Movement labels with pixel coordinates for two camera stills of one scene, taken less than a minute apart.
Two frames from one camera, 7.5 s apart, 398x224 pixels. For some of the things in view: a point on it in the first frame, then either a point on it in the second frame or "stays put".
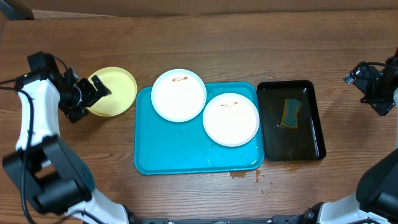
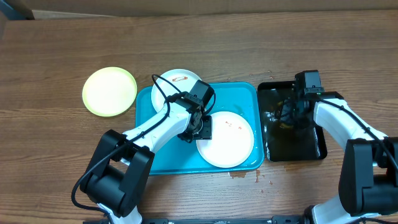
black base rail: (275, 219) stays put
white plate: (231, 119) -> (232, 142)
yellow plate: (123, 89) stays put
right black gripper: (370, 90) -> (288, 112)
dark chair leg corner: (16, 10) stays put
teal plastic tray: (163, 147) stays put
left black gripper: (75, 112) -> (207, 133)
